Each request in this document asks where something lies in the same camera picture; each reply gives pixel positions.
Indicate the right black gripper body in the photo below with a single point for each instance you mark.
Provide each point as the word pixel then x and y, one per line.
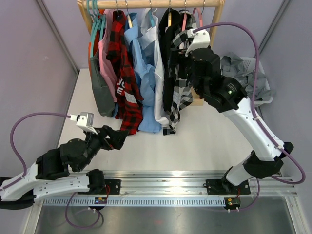
pixel 178 57

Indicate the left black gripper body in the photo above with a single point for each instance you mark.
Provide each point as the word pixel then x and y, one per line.
pixel 106 142

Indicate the black white plaid shirt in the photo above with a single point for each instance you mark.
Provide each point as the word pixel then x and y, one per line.
pixel 182 95

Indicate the pink hanger of grey shirt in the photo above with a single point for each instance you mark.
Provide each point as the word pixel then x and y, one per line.
pixel 198 11

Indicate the grey shirt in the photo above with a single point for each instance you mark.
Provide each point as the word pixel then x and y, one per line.
pixel 246 73

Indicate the pink hanger of plaid shirt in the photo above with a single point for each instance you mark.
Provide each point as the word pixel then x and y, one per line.
pixel 184 22

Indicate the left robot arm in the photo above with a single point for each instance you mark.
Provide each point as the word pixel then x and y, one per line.
pixel 50 174

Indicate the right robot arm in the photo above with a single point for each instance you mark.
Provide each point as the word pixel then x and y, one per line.
pixel 201 68

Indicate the red black plaid shirt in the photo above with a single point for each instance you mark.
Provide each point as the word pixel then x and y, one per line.
pixel 127 91

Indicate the light blue shirt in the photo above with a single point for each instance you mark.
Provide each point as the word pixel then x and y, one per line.
pixel 144 73

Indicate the teal hanger of white shirt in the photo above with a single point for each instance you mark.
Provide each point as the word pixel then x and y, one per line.
pixel 150 13

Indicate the wooden hanger of blue shirt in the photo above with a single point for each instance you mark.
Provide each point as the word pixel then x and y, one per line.
pixel 129 21

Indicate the pink shirt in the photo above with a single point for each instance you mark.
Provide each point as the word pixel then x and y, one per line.
pixel 105 65

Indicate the dark grey garment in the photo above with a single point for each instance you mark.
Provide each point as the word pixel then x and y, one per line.
pixel 102 95

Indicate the white plastic basket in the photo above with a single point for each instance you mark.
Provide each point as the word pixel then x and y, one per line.
pixel 258 80

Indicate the orange garment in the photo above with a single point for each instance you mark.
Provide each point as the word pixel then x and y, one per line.
pixel 93 46

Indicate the teal hangers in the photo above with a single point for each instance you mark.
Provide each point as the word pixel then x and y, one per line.
pixel 98 17

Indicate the wooden clothes rack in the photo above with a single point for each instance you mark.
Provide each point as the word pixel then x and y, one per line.
pixel 215 7

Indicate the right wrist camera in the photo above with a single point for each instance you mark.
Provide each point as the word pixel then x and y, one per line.
pixel 201 39

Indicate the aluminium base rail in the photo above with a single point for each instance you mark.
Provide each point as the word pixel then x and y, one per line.
pixel 173 189

